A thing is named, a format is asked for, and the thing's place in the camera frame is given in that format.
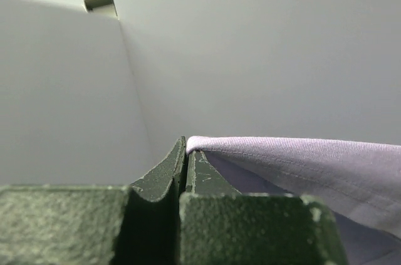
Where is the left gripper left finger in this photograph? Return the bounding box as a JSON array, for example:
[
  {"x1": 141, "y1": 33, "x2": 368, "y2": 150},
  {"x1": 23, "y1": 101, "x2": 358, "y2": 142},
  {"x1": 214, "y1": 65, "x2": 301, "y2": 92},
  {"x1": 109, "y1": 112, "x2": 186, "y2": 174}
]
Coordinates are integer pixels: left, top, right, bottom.
[{"x1": 1, "y1": 138, "x2": 185, "y2": 264}]

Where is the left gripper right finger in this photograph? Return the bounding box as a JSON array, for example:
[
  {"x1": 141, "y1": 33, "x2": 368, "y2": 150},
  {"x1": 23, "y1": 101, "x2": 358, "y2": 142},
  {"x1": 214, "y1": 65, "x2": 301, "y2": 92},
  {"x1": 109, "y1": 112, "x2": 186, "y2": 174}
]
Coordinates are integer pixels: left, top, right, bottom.
[{"x1": 179, "y1": 151, "x2": 348, "y2": 264}]

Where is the purple t shirt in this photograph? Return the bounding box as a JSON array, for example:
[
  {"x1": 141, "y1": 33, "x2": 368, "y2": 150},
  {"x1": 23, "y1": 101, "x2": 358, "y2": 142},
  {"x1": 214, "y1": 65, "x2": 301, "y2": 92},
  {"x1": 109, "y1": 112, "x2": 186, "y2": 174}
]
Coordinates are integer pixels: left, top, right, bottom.
[{"x1": 186, "y1": 136, "x2": 400, "y2": 264}]

